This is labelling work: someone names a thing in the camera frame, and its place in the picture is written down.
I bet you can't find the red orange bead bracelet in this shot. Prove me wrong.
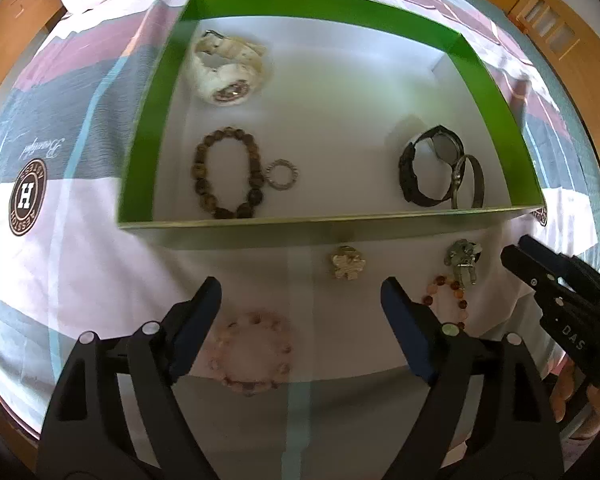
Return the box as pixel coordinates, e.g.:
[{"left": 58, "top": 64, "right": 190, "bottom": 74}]
[{"left": 421, "top": 274, "right": 470, "bottom": 334}]

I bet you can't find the pink bead bracelet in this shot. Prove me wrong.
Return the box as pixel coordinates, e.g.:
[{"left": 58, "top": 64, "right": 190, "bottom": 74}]
[{"left": 205, "top": 310, "right": 295, "bottom": 398}]

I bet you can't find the silver charm keychain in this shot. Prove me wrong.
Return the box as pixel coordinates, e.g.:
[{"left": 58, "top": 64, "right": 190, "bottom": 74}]
[{"left": 444, "top": 238, "right": 483, "bottom": 289}]

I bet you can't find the gold flower brooch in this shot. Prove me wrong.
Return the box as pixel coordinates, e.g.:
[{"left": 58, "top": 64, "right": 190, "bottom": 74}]
[{"left": 330, "top": 246, "right": 366, "bottom": 281}]

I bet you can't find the thin dark strap watch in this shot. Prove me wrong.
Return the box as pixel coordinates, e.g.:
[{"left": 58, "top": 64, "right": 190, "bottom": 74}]
[{"left": 449, "top": 153, "right": 486, "bottom": 210}]

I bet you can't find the brown wooden bead bracelet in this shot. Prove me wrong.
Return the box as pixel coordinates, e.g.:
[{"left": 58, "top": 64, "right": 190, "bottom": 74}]
[{"left": 191, "top": 126, "right": 266, "bottom": 220}]

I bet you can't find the black wrist watch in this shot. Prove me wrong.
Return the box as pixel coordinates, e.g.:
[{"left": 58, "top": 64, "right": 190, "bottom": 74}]
[{"left": 399, "top": 125, "right": 464, "bottom": 208}]

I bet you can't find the small silver bead ring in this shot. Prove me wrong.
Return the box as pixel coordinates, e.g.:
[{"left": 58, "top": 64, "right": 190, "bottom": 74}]
[{"left": 264, "top": 158, "right": 301, "bottom": 192}]

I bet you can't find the cream white wrist watch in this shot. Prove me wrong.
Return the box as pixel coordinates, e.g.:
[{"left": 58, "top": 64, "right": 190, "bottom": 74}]
[{"left": 187, "top": 29, "right": 267, "bottom": 107}]

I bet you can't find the person's right hand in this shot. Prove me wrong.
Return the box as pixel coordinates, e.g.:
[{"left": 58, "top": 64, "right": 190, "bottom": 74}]
[{"left": 549, "top": 356, "right": 600, "bottom": 440}]

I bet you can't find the plaid bed sheet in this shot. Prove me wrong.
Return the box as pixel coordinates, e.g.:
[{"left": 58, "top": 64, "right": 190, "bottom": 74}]
[{"left": 0, "top": 0, "right": 600, "bottom": 479}]

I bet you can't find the green cardboard box tray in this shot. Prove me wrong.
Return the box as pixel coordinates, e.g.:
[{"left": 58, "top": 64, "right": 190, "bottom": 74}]
[{"left": 118, "top": 0, "right": 544, "bottom": 249}]

